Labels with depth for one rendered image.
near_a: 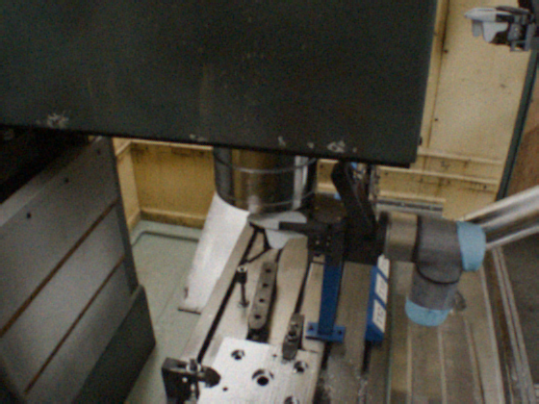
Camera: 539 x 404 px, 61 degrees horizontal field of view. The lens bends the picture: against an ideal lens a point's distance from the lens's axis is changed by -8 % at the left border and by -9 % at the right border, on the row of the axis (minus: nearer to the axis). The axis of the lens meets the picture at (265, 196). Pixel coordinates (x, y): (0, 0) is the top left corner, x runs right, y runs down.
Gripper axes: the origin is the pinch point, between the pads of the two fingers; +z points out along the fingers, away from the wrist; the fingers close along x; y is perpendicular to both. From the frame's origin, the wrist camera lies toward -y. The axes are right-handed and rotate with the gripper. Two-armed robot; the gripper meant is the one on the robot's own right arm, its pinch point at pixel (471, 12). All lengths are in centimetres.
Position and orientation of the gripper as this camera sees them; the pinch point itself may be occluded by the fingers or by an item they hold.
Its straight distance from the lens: 101.7
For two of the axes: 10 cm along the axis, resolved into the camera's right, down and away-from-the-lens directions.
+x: -2.8, -5.0, 8.2
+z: -9.6, 1.5, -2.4
